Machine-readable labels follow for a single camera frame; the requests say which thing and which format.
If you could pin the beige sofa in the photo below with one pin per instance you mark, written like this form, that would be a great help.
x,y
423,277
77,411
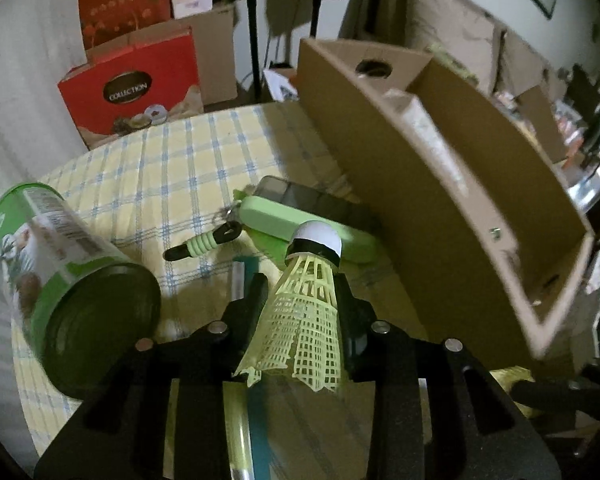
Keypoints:
x,y
460,25

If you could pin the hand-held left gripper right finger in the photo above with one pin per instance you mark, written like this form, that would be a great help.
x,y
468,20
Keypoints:
x,y
352,320

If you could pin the black smartphone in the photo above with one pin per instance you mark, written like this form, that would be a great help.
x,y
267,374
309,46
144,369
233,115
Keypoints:
x,y
320,200

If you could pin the small cardboard box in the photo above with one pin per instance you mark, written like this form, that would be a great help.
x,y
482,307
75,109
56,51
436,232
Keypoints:
x,y
540,120

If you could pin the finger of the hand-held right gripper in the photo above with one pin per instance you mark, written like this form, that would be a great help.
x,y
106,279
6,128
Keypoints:
x,y
560,392

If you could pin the yellow plastic shuttlecock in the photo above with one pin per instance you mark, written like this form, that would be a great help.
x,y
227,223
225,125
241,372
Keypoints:
x,y
512,377
305,310

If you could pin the light green case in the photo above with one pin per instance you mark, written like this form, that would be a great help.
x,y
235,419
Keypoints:
x,y
270,215

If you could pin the brown cardboard carton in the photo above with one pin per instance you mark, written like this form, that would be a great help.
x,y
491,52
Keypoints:
x,y
215,55

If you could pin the black chair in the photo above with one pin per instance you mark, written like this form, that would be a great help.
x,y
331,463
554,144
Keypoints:
x,y
592,105

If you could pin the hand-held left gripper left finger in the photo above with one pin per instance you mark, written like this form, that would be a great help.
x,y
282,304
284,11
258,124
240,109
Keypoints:
x,y
250,305

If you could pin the red chocolate box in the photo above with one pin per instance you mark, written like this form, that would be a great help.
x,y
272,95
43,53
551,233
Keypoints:
x,y
130,90

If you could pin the green cylindrical can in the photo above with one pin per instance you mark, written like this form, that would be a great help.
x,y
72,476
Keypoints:
x,y
60,270

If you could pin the white blue packet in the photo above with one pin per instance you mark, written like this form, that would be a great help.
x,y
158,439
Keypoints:
x,y
280,82

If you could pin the yellow checkered cloth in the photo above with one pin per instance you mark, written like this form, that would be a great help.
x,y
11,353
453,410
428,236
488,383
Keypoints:
x,y
170,175

